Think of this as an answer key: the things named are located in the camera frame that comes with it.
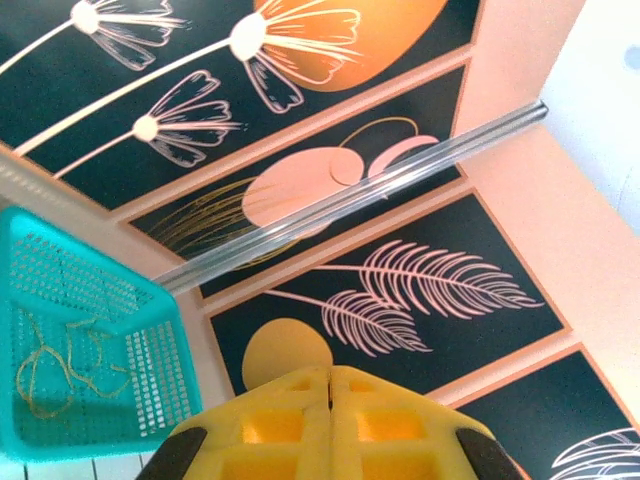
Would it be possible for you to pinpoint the teal plastic basket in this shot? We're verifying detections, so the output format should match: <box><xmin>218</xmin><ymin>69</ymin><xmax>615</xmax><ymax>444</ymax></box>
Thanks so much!
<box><xmin>0</xmin><ymin>207</ymin><xmax>204</xmax><ymax>459</ymax></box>

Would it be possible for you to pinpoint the aluminium frame post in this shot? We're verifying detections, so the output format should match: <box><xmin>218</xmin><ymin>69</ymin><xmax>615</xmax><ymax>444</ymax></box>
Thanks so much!
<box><xmin>152</xmin><ymin>99</ymin><xmax>549</xmax><ymax>294</ymax></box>

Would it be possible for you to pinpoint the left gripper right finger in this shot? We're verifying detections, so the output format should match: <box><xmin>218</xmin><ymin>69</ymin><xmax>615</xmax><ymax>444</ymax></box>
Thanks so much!
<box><xmin>328</xmin><ymin>365</ymin><xmax>524</xmax><ymax>480</ymax></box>

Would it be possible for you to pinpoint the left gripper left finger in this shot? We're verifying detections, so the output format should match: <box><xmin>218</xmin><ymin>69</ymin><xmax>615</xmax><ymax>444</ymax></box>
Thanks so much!
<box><xmin>142</xmin><ymin>366</ymin><xmax>331</xmax><ymax>480</ymax></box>

